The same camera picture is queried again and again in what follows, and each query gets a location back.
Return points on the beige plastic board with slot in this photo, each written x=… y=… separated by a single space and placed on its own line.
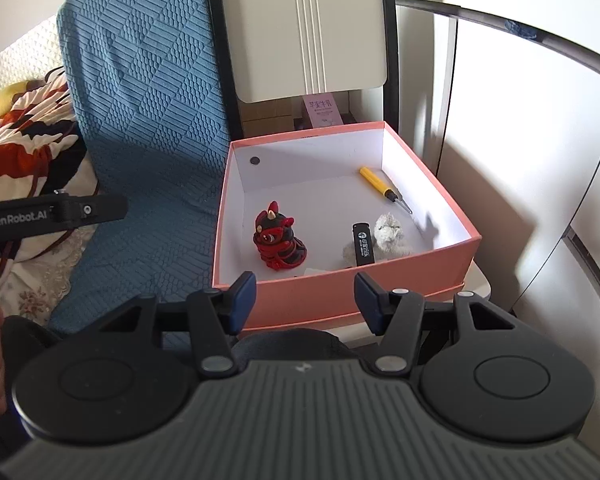
x=280 y=35

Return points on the pink carton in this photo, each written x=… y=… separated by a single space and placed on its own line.
x=322 y=110

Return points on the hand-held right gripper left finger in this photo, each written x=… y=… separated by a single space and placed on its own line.
x=242 y=305

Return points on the yellow screwdriver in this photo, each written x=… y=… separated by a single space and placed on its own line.
x=372 y=177

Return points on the yellow pillow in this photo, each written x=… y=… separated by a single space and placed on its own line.
x=0 y=105

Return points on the dark curved rail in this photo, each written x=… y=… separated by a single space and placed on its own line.
x=597 y=260
x=480 y=12

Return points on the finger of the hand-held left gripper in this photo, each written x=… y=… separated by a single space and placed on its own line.
x=97 y=209

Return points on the red dragon figurine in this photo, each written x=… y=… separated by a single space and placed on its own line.
x=277 y=240

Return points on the pink box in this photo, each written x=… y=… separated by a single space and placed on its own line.
x=330 y=305

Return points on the orange white navy patterned blanket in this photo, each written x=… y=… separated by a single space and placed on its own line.
x=25 y=150

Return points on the floral lace cloth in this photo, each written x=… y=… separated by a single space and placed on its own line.
x=35 y=295

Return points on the black lighter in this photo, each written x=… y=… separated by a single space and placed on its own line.
x=362 y=245

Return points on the white quilted pillow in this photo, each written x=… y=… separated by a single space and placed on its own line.
x=10 y=60

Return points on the white fuzzy toy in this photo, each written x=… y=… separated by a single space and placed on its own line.
x=390 y=232

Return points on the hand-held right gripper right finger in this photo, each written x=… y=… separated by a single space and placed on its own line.
x=370 y=305

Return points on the blue textured cushion cover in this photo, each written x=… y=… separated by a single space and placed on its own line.
x=140 y=85

